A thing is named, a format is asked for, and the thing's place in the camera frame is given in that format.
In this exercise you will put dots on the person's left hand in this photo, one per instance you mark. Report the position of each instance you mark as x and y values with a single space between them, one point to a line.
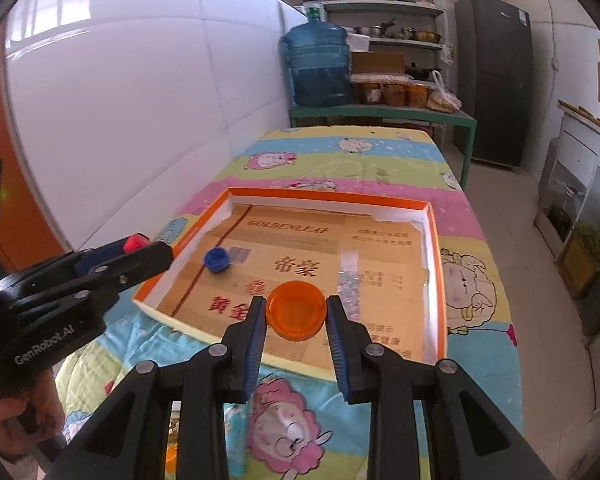
10 425

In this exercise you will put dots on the orange-rimmed cardboard box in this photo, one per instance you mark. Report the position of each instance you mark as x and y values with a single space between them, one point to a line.
290 240

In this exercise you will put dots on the red bottle cap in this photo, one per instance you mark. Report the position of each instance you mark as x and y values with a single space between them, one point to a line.
134 244

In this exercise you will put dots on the dark grey fridge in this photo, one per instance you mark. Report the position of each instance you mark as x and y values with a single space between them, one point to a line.
490 85

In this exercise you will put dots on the dark bottle green label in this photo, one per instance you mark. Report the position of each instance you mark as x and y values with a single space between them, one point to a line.
312 7

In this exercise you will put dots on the golden metal bowl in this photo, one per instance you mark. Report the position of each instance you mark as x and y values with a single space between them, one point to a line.
427 36

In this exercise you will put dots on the plastic bag of bread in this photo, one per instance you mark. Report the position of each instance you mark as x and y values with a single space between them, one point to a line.
442 97

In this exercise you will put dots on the green low table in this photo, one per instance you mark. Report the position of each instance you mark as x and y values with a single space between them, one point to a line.
380 119

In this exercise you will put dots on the jar of orange preserves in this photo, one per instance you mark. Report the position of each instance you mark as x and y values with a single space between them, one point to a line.
370 94
395 95
419 95

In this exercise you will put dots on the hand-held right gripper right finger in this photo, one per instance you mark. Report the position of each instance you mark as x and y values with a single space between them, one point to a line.
337 350

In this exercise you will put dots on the steel pot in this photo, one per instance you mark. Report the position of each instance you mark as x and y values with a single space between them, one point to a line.
364 30

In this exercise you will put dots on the blue bottle cap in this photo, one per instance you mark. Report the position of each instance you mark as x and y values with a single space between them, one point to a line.
216 260

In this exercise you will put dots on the grey kitchen counter cabinet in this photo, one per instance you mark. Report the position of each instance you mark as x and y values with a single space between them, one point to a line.
585 160

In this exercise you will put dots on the orange plastic lid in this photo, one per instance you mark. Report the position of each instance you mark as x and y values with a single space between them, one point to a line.
295 310

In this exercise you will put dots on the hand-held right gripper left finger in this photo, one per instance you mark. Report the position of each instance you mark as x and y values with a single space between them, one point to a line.
254 355

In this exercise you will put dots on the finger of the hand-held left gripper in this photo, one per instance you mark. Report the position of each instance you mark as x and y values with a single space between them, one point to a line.
95 260
130 270

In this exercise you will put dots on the brown cardboard carton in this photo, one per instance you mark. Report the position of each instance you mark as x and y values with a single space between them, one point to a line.
380 62

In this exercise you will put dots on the crate with green plant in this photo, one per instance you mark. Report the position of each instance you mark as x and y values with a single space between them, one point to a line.
582 260

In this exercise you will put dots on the black pan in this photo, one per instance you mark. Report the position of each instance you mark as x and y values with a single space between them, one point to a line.
420 71

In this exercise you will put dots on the green shelf with kitchenware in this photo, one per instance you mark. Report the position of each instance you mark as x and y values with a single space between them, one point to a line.
380 7

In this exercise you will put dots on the blue water jug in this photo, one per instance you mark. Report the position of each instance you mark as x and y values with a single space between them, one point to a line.
317 65

